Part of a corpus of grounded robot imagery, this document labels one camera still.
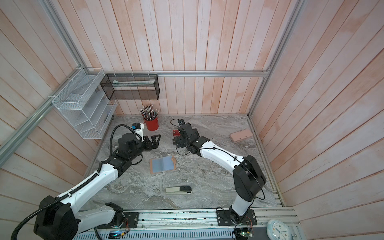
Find white wire mesh shelf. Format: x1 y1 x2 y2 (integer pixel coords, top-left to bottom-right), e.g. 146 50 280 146
52 68 118 140

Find pink pencil case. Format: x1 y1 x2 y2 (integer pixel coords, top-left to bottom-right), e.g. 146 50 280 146
230 129 253 143

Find white wall clock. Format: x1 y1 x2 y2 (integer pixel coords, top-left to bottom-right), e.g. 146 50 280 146
267 219 292 240

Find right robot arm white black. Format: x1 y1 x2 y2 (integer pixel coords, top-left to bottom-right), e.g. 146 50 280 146
173 119 267 220

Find black mesh wall basket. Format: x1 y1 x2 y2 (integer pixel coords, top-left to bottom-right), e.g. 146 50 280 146
101 73 160 101

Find black corrugated cable hose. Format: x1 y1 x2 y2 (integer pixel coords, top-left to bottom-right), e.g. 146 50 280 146
10 123 143 240

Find bundle of pencils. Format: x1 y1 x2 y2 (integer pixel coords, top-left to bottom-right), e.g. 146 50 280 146
140 105 159 121

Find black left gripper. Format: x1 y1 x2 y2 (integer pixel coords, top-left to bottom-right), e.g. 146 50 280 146
128 134 161 160

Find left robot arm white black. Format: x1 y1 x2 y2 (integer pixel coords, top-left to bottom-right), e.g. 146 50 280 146
34 133 161 240

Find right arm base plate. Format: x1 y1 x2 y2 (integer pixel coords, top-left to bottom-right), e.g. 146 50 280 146
216 209 258 227

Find red pencil cup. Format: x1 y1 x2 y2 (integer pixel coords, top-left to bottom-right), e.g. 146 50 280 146
144 117 159 132

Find beige black stapler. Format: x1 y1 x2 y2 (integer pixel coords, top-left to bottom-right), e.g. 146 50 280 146
166 186 192 195

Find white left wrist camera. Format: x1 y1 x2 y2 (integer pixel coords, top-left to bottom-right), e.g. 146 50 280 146
132 123 144 142

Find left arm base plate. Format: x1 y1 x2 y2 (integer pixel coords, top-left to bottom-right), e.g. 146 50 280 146
97 212 140 230

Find aluminium front rail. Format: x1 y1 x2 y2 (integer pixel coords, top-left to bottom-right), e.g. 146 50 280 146
74 207 306 240

